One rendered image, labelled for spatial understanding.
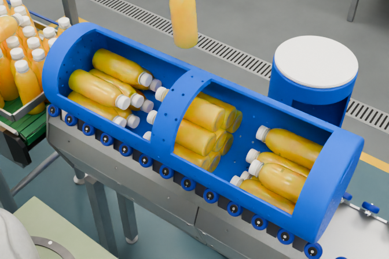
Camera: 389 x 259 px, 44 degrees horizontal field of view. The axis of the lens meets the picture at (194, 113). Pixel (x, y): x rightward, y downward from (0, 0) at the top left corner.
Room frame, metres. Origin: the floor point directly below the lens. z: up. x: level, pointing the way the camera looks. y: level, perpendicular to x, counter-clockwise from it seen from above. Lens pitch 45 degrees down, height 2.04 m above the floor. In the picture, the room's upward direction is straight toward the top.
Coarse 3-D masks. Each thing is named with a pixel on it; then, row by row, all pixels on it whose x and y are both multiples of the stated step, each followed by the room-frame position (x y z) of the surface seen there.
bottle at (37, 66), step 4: (32, 60) 1.24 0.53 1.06; (36, 60) 1.23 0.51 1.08; (40, 60) 1.23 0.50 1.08; (44, 60) 1.24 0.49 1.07; (32, 64) 1.23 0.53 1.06; (36, 64) 1.22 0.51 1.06; (40, 64) 1.22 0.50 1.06; (32, 68) 1.22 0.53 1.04; (36, 68) 1.22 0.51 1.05; (40, 68) 1.22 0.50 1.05; (36, 72) 1.21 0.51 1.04; (40, 72) 1.21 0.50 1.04; (40, 76) 1.21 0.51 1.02; (40, 80) 1.21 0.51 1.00; (40, 84) 1.21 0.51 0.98
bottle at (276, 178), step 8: (256, 168) 0.75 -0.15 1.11; (264, 168) 0.74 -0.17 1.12; (272, 168) 0.74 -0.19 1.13; (280, 168) 0.74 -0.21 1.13; (288, 168) 0.74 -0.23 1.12; (256, 176) 0.74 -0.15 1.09; (264, 176) 0.72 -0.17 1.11; (272, 176) 0.72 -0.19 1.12; (280, 176) 0.71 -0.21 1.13; (288, 176) 0.71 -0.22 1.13; (296, 176) 0.71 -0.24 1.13; (304, 176) 0.72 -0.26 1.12; (264, 184) 0.72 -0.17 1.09; (272, 184) 0.70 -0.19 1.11; (280, 184) 0.70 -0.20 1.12; (288, 184) 0.69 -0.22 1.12; (296, 184) 0.69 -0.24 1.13; (280, 192) 0.69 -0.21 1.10; (288, 192) 0.68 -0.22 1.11; (296, 192) 0.67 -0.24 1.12; (296, 200) 0.66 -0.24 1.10
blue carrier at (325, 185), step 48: (96, 48) 1.25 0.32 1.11; (144, 48) 1.10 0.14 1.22; (48, 96) 1.05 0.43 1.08; (192, 96) 0.89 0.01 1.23; (240, 96) 1.00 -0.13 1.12; (144, 144) 0.85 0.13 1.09; (240, 144) 0.94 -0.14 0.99; (336, 144) 0.72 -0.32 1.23; (240, 192) 0.69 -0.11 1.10; (336, 192) 0.64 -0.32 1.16
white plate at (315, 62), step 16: (288, 48) 1.34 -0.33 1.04; (304, 48) 1.34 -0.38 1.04; (320, 48) 1.34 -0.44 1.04; (336, 48) 1.34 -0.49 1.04; (288, 64) 1.26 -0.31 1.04; (304, 64) 1.26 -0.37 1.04; (320, 64) 1.26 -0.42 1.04; (336, 64) 1.26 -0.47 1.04; (352, 64) 1.26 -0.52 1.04; (304, 80) 1.17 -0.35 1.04; (320, 80) 1.17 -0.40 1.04; (336, 80) 1.17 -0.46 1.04
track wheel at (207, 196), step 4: (208, 188) 0.79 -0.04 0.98; (204, 192) 0.78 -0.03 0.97; (208, 192) 0.78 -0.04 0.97; (212, 192) 0.78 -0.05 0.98; (204, 196) 0.78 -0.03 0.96; (208, 196) 0.77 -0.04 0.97; (212, 196) 0.77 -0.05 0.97; (216, 196) 0.77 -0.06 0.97; (208, 200) 0.77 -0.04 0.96; (212, 200) 0.76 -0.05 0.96; (216, 200) 0.76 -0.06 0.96
